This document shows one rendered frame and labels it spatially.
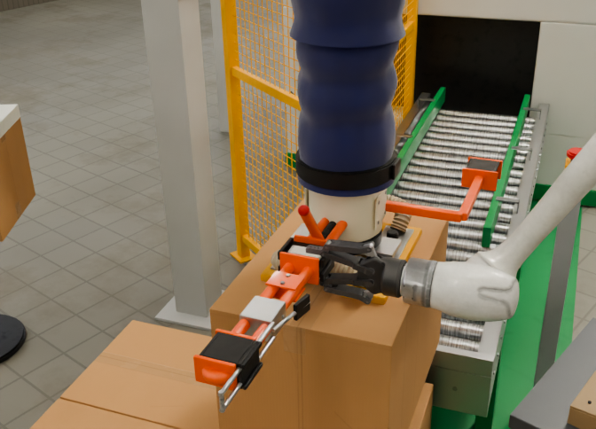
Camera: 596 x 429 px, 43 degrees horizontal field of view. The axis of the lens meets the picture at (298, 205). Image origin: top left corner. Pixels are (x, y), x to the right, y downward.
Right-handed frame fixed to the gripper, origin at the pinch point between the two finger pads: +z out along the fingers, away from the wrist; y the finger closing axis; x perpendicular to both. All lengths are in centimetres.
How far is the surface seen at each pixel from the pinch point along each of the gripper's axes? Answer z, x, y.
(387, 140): -10.2, 22.9, -18.7
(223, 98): 187, 338, 95
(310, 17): 4.2, 16.6, -45.2
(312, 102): 4.1, 16.7, -27.8
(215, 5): 188, 338, 30
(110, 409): 63, 10, 66
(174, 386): 50, 24, 66
